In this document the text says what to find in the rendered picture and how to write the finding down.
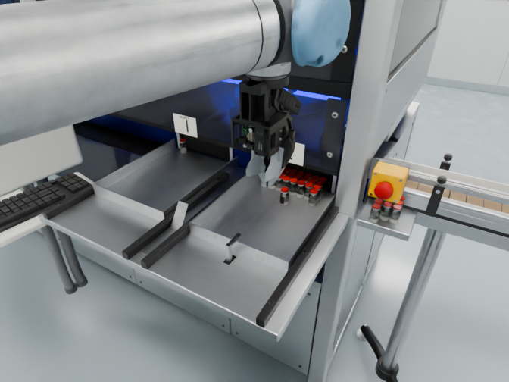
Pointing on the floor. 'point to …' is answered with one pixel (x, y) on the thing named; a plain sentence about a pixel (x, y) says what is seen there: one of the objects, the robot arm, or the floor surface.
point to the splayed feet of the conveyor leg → (377, 354)
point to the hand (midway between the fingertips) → (270, 178)
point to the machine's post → (354, 165)
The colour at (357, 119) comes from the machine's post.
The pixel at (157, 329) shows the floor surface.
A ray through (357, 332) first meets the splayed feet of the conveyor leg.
